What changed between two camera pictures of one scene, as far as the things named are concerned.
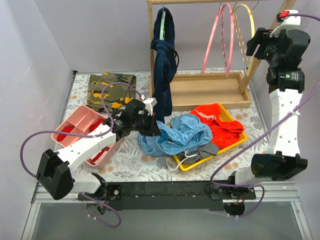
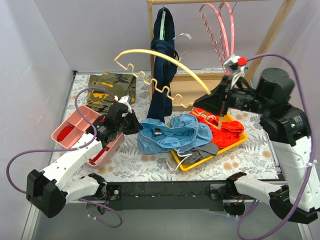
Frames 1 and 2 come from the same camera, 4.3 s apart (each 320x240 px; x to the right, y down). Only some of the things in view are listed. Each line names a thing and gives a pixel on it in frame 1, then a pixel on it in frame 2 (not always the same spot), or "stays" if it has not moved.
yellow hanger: x=240 y=37 to x=178 y=62
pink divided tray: x=85 y=120 stays
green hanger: x=162 y=29 stays
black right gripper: x=260 y=43 to x=223 y=95
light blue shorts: x=184 y=131 stays
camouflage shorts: x=115 y=96 stays
